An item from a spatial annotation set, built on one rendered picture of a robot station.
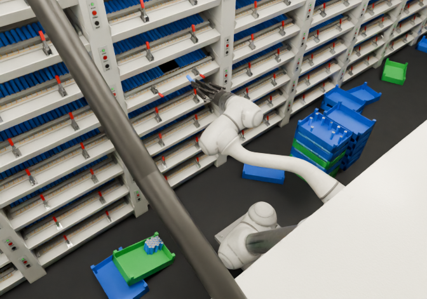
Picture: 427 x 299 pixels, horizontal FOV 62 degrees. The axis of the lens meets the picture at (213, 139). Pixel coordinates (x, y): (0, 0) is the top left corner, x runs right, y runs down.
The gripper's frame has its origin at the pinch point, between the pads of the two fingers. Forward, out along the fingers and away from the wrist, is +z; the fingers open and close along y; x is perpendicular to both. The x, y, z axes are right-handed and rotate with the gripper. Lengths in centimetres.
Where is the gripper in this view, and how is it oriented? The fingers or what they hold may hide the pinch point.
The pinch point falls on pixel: (197, 84)
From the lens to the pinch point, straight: 172.9
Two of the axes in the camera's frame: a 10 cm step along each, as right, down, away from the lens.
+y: -7.8, 4.3, -4.5
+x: 0.8, 7.8, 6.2
